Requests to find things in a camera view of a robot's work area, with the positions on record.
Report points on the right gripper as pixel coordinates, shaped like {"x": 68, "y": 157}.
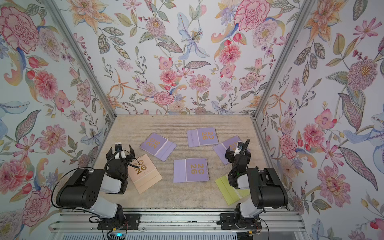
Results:
{"x": 237, "y": 157}

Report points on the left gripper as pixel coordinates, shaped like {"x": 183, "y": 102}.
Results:
{"x": 120, "y": 160}

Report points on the green desk calendar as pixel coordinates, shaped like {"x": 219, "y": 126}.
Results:
{"x": 230, "y": 194}

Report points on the purple desk calendar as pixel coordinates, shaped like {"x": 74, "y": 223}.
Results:
{"x": 221, "y": 148}
{"x": 191, "y": 170}

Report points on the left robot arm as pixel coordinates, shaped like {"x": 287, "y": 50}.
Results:
{"x": 81, "y": 191}

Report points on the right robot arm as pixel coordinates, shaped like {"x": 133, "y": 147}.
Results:
{"x": 266, "y": 191}

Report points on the peach desk calendar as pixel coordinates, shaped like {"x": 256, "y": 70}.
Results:
{"x": 145, "y": 174}

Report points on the far left purple calendar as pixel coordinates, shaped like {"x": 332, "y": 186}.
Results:
{"x": 158, "y": 146}

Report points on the far middle purple calendar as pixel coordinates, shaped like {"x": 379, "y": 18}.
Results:
{"x": 202, "y": 137}

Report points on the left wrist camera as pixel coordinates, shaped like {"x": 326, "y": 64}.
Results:
{"x": 119, "y": 152}

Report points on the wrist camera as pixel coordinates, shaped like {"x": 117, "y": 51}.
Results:
{"x": 119, "y": 152}
{"x": 239, "y": 147}

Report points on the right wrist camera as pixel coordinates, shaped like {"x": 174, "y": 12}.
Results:
{"x": 239, "y": 147}

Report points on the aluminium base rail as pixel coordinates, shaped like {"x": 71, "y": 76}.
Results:
{"x": 186, "y": 220}

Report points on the left corner aluminium post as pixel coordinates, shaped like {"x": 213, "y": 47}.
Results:
{"x": 68, "y": 36}

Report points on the corner aluminium post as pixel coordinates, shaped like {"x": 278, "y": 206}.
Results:
{"x": 68, "y": 36}
{"x": 281, "y": 61}

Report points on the right corner aluminium post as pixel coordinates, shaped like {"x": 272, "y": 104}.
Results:
{"x": 281, "y": 61}

